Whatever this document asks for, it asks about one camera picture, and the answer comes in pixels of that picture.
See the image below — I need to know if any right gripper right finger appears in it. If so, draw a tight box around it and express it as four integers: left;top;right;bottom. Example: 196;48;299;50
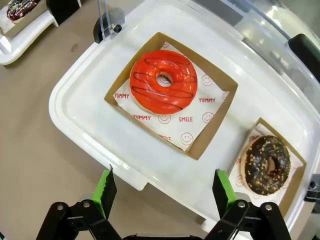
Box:
204;168;292;240

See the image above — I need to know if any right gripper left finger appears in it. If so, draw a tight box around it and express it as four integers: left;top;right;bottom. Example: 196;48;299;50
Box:
36;164;123;240

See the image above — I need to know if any cardboard tray of red donut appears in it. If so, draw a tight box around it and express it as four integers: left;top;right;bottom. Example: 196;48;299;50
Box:
103;31;239;161

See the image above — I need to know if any printed paper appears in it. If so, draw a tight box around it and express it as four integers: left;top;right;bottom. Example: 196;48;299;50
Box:
234;123;301;201
113;41;230;152

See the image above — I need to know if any red glazed donut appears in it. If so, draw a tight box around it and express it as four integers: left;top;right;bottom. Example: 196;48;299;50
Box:
129;49;199;116

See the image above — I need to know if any printed paper under nut donut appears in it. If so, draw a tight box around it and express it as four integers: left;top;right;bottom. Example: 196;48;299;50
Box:
234;123;301;201

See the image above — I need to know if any chocolate donut with nut bits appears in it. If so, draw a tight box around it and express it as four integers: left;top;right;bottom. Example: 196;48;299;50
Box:
239;135;292;196

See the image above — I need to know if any cardboard tray of nut donut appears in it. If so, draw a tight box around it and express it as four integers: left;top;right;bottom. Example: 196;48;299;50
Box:
228;117;308;218

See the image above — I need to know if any cardboard tray of sprinkle donut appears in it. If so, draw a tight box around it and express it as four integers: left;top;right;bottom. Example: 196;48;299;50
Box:
0;0;48;38

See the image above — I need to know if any chocolate donut with coloured sprinkles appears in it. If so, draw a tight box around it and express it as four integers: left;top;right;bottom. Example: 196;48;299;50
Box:
6;0;41;22

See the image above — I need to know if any white display case base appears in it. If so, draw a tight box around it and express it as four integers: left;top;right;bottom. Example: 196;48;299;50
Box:
0;9;60;66
48;0;320;233

